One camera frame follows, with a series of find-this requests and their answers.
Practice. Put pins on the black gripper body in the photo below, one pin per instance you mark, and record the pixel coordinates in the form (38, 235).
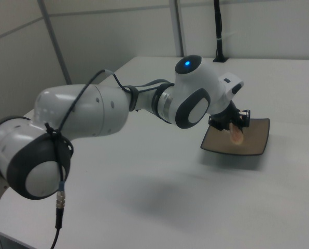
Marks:
(225, 118)

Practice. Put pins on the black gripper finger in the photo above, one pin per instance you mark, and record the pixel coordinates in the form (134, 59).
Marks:
(218, 125)
(245, 118)

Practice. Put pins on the sugared orange bread roll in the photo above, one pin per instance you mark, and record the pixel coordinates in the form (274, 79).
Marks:
(237, 135)

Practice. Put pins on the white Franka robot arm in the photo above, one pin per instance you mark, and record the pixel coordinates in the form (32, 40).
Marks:
(92, 111)

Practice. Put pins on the square brown ceramic plate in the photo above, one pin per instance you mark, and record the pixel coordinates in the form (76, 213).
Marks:
(255, 140)

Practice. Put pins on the black pole with base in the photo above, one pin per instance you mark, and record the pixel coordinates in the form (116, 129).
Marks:
(219, 31)

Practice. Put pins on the grey metal partition post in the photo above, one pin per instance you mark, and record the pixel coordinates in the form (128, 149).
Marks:
(56, 44)
(177, 28)

